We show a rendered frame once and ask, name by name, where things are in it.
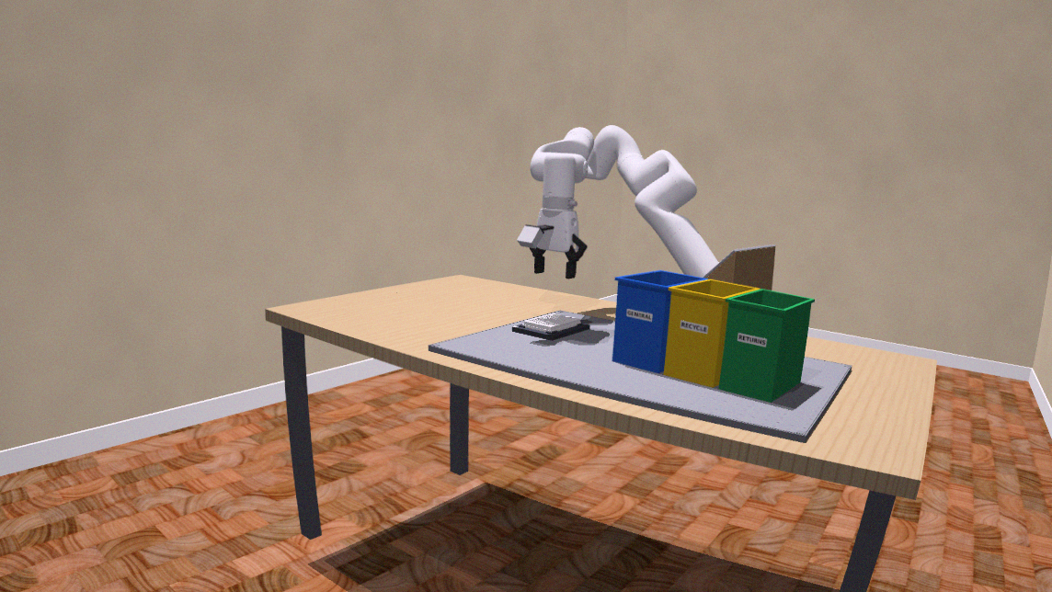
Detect yellow recycle bin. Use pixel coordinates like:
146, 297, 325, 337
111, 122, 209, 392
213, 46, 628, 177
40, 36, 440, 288
664, 279, 760, 388

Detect green bin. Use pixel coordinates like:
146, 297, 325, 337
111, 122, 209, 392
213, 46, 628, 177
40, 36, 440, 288
719, 289, 815, 403

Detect blue general waste bin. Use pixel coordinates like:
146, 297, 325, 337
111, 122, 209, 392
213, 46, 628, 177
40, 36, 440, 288
612, 270, 707, 373

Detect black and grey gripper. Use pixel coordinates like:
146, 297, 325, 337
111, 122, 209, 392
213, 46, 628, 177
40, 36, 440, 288
530, 208, 587, 279

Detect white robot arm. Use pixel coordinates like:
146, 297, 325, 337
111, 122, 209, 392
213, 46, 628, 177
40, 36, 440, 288
531, 125, 719, 278

